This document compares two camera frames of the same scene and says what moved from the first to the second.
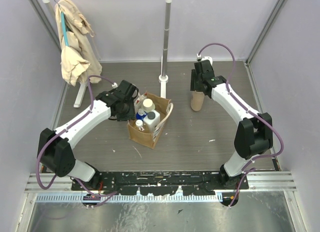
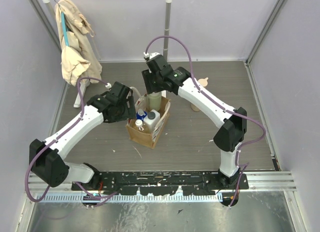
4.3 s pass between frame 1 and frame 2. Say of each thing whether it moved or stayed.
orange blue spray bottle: stayed
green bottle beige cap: moved
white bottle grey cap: stayed
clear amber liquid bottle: stayed
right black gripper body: moved
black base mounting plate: stayed
